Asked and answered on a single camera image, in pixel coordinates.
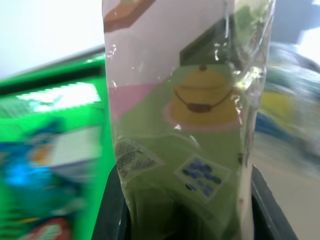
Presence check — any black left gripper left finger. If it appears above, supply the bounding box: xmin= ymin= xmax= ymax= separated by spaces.
xmin=91 ymin=166 xmax=133 ymax=240

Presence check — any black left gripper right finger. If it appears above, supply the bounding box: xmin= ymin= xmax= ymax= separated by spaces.
xmin=250 ymin=162 xmax=302 ymax=240

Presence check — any green pink snack pack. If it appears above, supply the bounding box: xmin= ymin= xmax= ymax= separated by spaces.
xmin=102 ymin=0 xmax=277 ymax=240

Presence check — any red green snack bag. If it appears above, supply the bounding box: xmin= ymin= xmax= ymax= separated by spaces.
xmin=14 ymin=216 xmax=76 ymax=240

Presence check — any yellow blue snack bag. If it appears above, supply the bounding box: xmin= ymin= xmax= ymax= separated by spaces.
xmin=254 ymin=42 xmax=320 ymax=166

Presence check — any green printed box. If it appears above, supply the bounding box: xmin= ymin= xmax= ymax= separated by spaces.
xmin=0 ymin=51 xmax=118 ymax=240

